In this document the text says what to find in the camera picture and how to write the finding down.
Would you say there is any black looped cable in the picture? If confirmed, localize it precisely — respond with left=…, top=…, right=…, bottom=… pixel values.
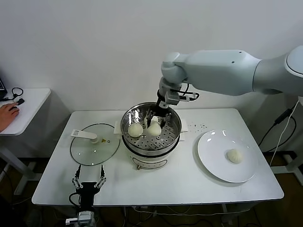
left=4, top=87, right=24, bottom=102

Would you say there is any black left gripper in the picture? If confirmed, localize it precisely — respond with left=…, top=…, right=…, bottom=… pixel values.
left=71, top=165, right=107, bottom=207

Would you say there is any white round plate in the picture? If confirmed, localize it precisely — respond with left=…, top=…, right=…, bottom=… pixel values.
left=197, top=130, right=258, bottom=183

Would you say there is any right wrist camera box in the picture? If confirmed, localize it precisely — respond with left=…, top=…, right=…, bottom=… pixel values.
left=165, top=91, right=200, bottom=106

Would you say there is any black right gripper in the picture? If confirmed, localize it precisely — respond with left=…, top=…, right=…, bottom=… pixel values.
left=144, top=93, right=172, bottom=130

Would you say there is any white electric cooking pot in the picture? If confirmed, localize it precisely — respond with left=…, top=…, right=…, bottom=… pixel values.
left=122, top=132, right=187, bottom=171

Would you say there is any white hanging cable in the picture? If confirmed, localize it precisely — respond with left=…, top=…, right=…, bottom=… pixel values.
left=269, top=99, right=301, bottom=166

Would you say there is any black laptop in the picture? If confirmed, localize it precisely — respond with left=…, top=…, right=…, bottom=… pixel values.
left=0, top=72, right=8, bottom=102

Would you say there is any white side desk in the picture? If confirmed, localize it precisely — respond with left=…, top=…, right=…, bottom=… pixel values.
left=0, top=88, right=71, bottom=196

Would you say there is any black power cable with adapter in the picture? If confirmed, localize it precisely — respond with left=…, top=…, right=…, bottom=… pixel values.
left=258, top=107, right=298, bottom=152

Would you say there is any glass lid with white handle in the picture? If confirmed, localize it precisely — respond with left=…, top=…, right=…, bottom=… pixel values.
left=70, top=122, right=121, bottom=166

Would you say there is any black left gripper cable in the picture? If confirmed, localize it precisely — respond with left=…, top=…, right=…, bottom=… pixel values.
left=68, top=192, right=81, bottom=206

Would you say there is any person's hand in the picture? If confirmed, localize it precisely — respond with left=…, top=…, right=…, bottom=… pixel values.
left=0, top=103, right=20, bottom=133

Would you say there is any stainless steel steamer basket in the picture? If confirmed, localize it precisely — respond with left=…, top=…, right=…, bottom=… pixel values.
left=113, top=102, right=189, bottom=150

